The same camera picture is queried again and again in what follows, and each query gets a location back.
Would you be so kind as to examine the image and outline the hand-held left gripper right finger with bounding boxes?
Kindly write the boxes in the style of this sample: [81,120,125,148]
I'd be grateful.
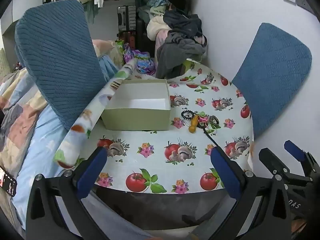
[210,146,293,240]

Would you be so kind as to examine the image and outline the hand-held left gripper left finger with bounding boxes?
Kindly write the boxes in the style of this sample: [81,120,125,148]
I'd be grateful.
[26,146,108,240]

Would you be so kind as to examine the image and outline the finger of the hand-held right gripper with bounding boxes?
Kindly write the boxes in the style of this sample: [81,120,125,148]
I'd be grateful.
[259,148,314,183]
[284,140,320,178]

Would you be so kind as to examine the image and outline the black cord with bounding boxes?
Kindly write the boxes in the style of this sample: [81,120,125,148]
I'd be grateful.
[200,126,218,147]

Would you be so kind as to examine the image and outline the silver chain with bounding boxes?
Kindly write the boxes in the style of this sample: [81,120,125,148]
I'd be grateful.
[206,115,222,133]

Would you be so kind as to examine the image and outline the orange gourd pendant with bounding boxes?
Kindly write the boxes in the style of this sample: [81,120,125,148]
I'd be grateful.
[189,115,199,133]

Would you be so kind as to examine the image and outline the green cardboard box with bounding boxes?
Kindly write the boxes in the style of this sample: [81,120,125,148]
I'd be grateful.
[100,79,172,132]

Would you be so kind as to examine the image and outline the black beaded bracelet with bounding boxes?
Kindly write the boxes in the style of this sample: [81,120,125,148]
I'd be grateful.
[180,109,195,120]

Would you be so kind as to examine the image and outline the pink beaded trinket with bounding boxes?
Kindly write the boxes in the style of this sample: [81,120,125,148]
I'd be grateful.
[197,111,209,124]

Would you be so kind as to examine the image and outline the light blue bed sheet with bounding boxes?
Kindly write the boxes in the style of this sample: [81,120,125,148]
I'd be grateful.
[12,104,75,230]

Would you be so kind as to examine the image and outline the tomato print tablecloth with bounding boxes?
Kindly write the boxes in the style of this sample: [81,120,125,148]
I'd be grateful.
[54,64,255,195]

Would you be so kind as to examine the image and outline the blue covered chair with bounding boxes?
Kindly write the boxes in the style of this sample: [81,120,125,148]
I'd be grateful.
[231,22,313,143]
[14,0,109,132]

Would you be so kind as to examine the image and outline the smartphone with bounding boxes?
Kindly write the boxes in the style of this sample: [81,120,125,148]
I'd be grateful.
[0,166,18,198]

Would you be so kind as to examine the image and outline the patchwork quilt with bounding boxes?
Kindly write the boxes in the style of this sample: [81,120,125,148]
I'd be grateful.
[0,66,54,180]

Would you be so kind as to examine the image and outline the light blue cloth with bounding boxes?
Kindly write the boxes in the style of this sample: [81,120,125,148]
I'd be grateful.
[99,55,120,78]

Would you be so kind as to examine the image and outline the colourful plastic bag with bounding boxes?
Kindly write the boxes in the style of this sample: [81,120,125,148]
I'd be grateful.
[124,42,155,74]

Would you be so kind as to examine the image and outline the peach cloth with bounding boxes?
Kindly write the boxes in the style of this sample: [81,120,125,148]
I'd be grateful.
[92,39,115,55]

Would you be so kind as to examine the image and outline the grey garment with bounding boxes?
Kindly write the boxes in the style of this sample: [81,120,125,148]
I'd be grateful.
[156,31,208,79]

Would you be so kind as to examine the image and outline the striped dark bag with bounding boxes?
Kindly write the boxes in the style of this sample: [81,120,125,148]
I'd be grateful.
[117,31,137,55]

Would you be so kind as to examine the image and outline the pink patterned cloth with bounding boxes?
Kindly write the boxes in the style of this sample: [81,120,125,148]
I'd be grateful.
[154,29,173,57]

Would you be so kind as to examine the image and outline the black suitcase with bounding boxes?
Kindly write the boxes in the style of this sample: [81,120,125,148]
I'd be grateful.
[136,17,156,55]

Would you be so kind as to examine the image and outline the dark navy jacket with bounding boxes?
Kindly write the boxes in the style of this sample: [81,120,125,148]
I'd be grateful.
[164,10,203,38]

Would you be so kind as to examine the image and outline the cream fleece garment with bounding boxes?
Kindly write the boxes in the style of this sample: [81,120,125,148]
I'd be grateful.
[146,16,171,40]

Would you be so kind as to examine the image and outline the grey suitcase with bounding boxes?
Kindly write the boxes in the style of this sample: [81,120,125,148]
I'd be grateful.
[117,5,138,33]

